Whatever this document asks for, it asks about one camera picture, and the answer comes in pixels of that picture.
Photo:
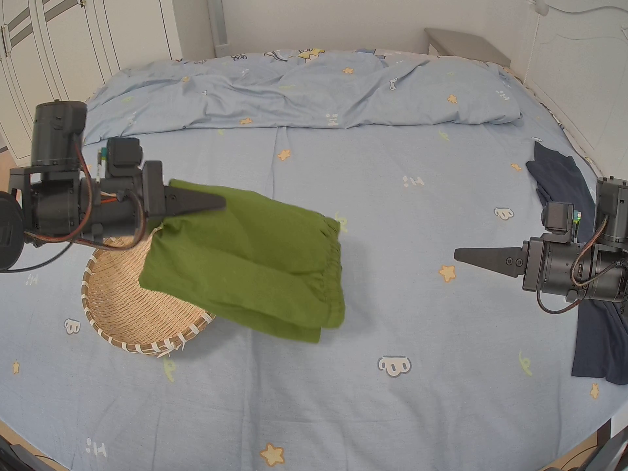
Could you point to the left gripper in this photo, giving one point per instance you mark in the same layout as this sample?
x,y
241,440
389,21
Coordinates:
x,y
120,209

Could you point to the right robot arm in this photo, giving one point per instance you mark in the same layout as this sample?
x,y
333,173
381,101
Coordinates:
x,y
613,209

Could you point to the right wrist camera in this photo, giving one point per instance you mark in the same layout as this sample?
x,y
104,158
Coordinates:
x,y
557,219

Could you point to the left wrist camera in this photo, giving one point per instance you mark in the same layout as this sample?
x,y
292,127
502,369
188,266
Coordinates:
x,y
123,151

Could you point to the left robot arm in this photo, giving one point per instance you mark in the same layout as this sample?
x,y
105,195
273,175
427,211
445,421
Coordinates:
x,y
56,130

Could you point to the green shorts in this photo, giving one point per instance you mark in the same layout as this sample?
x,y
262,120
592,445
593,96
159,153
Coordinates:
x,y
255,263

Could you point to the dark blue T-shirt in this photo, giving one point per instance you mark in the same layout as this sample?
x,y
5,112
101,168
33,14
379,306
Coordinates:
x,y
559,179

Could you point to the bed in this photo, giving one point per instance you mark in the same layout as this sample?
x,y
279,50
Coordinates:
x,y
392,214

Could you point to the round woven basket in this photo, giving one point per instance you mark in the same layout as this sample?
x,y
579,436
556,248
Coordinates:
x,y
127,312

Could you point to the pale blue quilt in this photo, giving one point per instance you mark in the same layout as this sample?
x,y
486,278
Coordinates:
x,y
319,96

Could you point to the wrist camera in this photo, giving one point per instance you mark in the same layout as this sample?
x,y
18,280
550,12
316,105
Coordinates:
x,y
557,219
123,151

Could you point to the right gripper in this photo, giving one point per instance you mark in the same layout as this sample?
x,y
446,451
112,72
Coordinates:
x,y
564,268

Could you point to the white wardrobe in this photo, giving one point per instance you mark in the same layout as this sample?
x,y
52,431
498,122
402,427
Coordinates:
x,y
59,42

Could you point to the grey bedside table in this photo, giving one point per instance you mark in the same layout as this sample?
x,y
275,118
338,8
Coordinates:
x,y
466,47

